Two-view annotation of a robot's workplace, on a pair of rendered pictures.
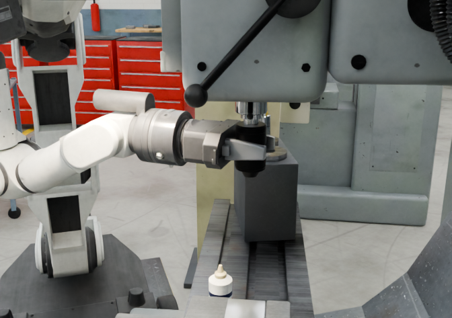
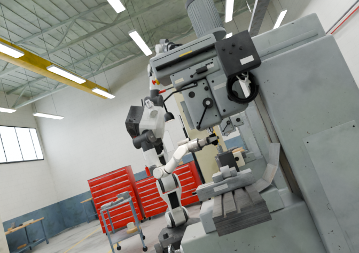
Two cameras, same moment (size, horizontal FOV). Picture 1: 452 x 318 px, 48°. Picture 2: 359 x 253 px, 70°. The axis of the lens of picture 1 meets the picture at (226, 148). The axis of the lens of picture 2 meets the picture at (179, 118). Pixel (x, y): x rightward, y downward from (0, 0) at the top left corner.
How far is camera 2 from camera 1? 108 cm
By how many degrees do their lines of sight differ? 25
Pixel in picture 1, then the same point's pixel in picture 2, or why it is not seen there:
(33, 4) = (156, 133)
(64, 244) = (176, 211)
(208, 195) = not seen: hidden behind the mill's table
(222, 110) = (211, 168)
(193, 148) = (201, 143)
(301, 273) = not seen: hidden behind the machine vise
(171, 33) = (189, 121)
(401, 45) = (230, 105)
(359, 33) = (222, 106)
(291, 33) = (211, 110)
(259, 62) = (207, 117)
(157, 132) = (193, 143)
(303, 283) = not seen: hidden behind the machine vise
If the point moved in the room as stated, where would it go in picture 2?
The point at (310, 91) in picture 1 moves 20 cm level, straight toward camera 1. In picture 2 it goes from (218, 119) to (216, 117)
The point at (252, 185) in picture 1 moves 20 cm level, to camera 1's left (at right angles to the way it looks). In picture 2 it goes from (222, 161) to (198, 170)
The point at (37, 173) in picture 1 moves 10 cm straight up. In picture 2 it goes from (169, 167) to (164, 153)
